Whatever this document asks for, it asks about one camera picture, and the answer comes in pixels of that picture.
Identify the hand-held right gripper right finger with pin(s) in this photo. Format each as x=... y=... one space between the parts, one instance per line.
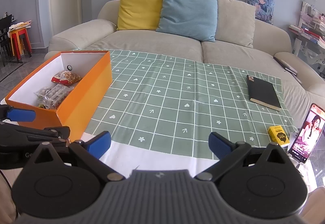
x=218 y=144

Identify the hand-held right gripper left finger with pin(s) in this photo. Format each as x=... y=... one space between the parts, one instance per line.
x=99 y=143

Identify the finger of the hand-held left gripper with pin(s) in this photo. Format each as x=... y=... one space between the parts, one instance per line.
x=61 y=132
x=21 y=115

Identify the clear packet of white balls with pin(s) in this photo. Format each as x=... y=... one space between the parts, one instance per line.
x=54 y=93

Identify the orange cardboard box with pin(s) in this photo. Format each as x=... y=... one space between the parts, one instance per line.
x=83 y=97

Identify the tan peanut packet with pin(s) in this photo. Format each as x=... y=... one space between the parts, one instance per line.
x=66 y=77

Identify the white printed tablecloth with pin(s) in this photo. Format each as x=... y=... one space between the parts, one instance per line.
x=152 y=160

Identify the green checked tablecloth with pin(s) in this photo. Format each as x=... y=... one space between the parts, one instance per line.
x=177 y=102

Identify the small yellow box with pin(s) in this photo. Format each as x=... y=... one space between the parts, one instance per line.
x=278 y=135

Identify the black notebook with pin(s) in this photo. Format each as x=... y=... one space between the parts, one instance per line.
x=264 y=91

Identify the phone stand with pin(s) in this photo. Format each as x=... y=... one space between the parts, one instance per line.
x=294 y=135

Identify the red and yellow stools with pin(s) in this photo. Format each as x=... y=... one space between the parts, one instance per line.
x=21 y=36

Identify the smartphone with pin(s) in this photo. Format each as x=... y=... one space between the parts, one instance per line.
x=307 y=135

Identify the pile of papers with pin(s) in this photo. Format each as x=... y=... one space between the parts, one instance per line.
x=20 y=25

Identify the dark chair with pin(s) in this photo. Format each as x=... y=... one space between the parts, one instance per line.
x=5 y=25

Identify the dark book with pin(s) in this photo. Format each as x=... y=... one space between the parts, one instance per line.
x=285 y=65

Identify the beige sofa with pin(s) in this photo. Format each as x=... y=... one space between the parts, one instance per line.
x=157 y=43

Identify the person's leg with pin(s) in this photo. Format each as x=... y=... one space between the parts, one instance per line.
x=320 y=203

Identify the beige cushion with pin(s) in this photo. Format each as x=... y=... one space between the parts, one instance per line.
x=234 y=20

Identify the blue cushion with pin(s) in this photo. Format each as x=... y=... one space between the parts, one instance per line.
x=188 y=13

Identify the yellow cushion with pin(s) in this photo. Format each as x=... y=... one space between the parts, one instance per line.
x=139 y=8

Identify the printed figure cushion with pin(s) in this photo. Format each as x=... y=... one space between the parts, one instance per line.
x=261 y=3

